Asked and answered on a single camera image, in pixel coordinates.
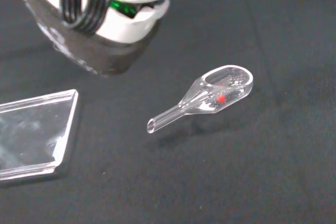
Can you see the clear glass weighing funnel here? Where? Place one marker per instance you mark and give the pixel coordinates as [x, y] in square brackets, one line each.
[210, 95]

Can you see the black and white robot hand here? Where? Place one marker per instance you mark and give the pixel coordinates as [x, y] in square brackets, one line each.
[123, 22]

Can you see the clear funnel stand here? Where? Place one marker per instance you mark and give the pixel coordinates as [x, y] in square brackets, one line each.
[31, 132]

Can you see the black bench cloth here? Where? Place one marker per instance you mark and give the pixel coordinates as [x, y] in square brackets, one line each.
[210, 169]

